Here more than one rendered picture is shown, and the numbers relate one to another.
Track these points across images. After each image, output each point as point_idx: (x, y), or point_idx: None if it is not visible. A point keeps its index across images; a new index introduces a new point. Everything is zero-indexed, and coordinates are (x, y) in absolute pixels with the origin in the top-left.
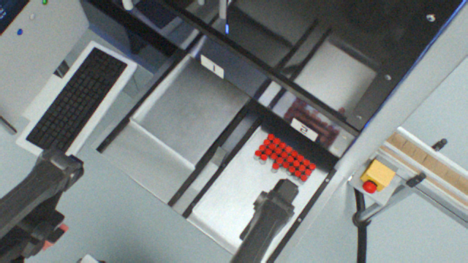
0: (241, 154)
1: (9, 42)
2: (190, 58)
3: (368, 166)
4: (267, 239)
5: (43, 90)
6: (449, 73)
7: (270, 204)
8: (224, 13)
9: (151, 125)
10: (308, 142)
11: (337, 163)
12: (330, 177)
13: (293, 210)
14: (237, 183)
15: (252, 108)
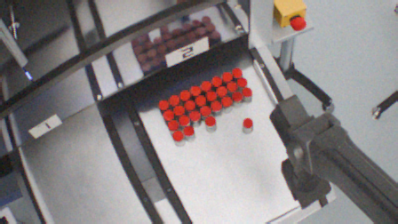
0: (164, 160)
1: None
2: (22, 148)
3: (276, 9)
4: (370, 163)
5: None
6: None
7: (319, 140)
8: (24, 56)
9: None
10: (196, 60)
11: (250, 39)
12: (260, 60)
13: (332, 115)
14: (203, 187)
15: (109, 109)
